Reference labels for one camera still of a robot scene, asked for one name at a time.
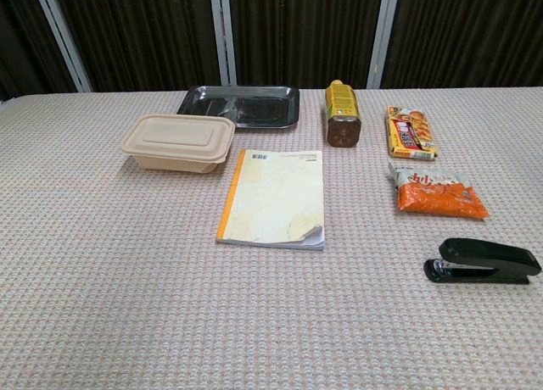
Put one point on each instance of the black stapler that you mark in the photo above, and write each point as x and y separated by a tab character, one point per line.
483	258

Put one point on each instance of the pale yellow notebook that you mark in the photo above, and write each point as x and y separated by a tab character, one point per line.
275	199

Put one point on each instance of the black metal tray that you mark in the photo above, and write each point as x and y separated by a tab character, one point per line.
250	106

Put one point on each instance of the yellow label tea bottle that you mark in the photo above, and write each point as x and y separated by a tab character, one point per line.
343	114

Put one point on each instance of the beige lidded food container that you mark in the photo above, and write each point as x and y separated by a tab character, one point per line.
178	142

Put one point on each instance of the yellow biscuit box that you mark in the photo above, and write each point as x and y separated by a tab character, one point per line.
410	133

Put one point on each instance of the orange snack bag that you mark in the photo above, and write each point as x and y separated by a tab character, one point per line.
441	197

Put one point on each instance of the woven beige tablecloth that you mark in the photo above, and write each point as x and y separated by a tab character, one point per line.
127	280

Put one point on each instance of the dark pleated curtain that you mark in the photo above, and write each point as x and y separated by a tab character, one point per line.
148	34

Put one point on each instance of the grey metal post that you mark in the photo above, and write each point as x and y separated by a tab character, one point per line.
63	38
384	34
222	34

